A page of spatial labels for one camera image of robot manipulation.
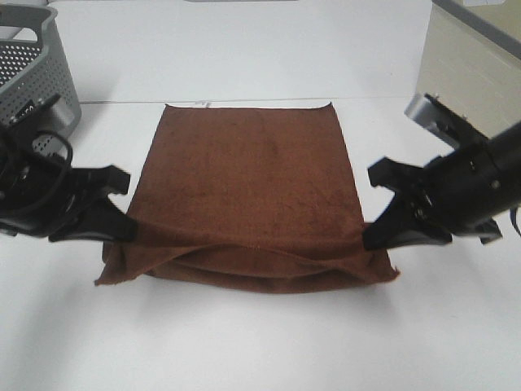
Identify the beige plastic bin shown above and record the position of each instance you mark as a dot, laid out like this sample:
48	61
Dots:
471	61

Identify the brown towel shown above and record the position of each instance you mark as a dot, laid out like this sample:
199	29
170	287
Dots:
255	199

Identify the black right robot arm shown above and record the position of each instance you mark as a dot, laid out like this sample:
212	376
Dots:
509	141

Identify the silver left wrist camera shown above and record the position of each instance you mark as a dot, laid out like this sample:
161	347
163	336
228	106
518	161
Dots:
55	114

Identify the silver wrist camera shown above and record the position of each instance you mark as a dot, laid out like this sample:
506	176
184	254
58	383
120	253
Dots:
55	114
426	112

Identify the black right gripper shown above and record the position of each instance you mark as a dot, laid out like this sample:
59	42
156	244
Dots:
458	194

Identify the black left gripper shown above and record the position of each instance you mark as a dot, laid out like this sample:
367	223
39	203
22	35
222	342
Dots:
44	196

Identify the grey perforated basket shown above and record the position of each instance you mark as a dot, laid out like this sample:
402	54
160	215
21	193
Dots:
32	69

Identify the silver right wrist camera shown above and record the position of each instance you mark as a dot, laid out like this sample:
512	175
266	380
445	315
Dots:
426	112

